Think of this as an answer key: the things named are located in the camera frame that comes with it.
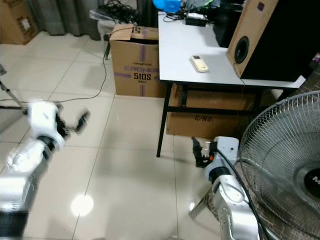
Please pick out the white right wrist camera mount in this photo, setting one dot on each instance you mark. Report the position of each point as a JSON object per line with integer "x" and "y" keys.
{"x": 226, "y": 149}

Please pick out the cardboard box with purple print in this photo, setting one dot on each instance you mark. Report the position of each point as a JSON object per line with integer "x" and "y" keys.
{"x": 137, "y": 65}

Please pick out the grey curtain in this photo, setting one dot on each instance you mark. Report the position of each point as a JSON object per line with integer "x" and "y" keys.
{"x": 65, "y": 15}

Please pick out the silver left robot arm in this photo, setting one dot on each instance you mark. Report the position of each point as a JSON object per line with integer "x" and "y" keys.
{"x": 20, "y": 172}

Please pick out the cardboard box with white label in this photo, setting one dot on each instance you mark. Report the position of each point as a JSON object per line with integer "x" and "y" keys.
{"x": 17, "y": 20}

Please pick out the grey metal stand leg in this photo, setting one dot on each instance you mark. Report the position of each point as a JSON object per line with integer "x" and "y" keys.
{"x": 12, "y": 95}

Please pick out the wooden black loudspeaker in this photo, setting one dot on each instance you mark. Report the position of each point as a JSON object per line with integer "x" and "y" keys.
{"x": 280, "y": 40}

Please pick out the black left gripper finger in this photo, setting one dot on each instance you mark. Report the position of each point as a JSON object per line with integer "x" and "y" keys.
{"x": 82, "y": 120}

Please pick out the blue round object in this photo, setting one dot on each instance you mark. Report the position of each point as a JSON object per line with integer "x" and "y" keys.
{"x": 167, "y": 4}

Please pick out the cream remote control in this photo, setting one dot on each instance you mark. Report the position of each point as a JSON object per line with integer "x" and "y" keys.
{"x": 199, "y": 63}

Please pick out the white table with black legs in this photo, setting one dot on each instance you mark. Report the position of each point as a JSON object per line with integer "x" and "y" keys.
{"x": 185, "y": 47}

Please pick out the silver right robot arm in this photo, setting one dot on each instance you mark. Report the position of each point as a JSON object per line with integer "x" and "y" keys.
{"x": 232, "y": 205}

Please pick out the long plain cardboard box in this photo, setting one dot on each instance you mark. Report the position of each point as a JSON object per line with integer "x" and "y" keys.
{"x": 215, "y": 122}

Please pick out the small black electronic device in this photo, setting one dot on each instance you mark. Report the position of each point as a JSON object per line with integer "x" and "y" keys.
{"x": 196, "y": 19}

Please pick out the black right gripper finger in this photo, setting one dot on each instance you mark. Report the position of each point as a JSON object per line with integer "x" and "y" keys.
{"x": 196, "y": 145}
{"x": 200, "y": 160}

